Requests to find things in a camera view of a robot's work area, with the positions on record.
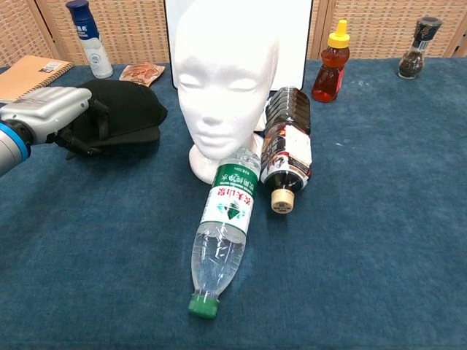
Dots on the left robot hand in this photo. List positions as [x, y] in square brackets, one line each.
[47, 105]

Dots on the black cap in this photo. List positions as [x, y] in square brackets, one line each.
[127, 105]

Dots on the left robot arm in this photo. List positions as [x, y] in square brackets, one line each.
[9, 149]

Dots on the white mannequin head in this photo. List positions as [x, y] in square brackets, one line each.
[222, 73]

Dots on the brown spiral notebook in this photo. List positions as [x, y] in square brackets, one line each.
[25, 78]

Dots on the white bottle blue cap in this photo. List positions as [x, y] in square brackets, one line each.
[93, 47]

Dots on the orange spout pouch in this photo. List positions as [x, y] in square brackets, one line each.
[140, 73]

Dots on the clear water bottle green cap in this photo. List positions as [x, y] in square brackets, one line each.
[226, 218]

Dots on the dark sauce bottle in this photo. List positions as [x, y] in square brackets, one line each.
[288, 146]

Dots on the white board with stand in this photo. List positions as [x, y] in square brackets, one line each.
[293, 36]

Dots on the honey bottle yellow cap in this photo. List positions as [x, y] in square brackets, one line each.
[330, 73]

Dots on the blue table cloth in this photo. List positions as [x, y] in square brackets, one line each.
[365, 218]

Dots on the woven folding screen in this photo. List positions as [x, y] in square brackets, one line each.
[379, 25]

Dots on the glass pepper grinder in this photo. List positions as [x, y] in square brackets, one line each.
[414, 58]

